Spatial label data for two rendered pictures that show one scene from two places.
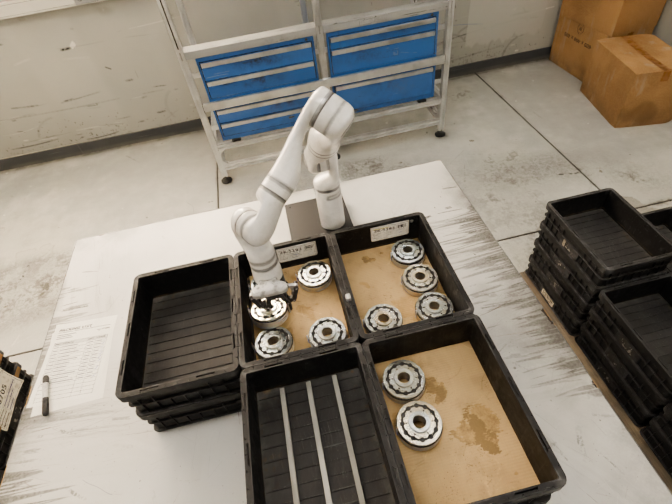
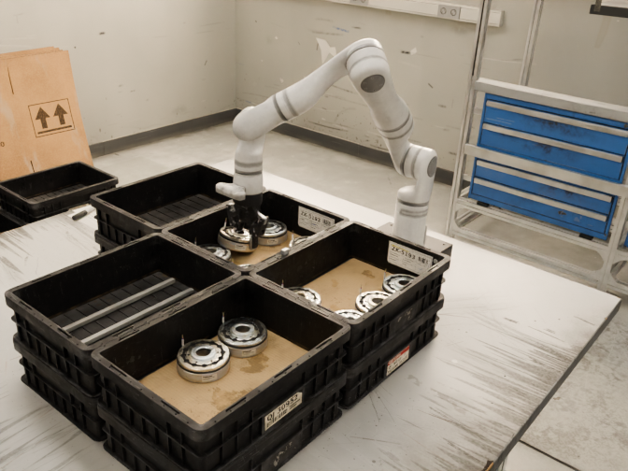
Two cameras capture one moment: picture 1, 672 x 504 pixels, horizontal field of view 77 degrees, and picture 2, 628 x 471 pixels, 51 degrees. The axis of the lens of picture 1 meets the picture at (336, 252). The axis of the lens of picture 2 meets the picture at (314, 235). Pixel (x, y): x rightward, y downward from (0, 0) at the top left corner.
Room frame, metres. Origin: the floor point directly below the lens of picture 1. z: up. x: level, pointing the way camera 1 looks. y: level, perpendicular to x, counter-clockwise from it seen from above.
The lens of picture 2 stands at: (-0.27, -1.00, 1.66)
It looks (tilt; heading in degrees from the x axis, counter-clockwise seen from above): 26 degrees down; 43
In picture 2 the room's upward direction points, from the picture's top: 3 degrees clockwise
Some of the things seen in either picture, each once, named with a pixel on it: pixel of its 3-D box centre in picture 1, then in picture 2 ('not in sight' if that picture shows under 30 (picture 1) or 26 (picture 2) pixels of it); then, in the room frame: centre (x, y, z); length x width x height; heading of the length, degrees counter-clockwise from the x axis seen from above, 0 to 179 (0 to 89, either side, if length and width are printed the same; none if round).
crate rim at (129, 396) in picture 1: (182, 319); (180, 195); (0.71, 0.44, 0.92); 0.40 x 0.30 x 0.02; 5
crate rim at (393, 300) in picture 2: (395, 270); (353, 269); (0.76, -0.16, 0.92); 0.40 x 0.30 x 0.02; 5
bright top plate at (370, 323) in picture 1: (383, 319); (298, 298); (0.65, -0.10, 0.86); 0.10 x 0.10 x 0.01
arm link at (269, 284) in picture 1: (266, 272); (242, 179); (0.72, 0.18, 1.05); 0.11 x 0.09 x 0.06; 5
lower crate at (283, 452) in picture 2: not in sight; (227, 409); (0.37, -0.19, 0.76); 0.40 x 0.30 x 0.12; 5
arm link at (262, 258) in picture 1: (253, 237); (249, 139); (0.74, 0.19, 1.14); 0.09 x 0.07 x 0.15; 37
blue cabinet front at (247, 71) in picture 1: (265, 92); (544, 164); (2.68, 0.29, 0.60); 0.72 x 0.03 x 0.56; 96
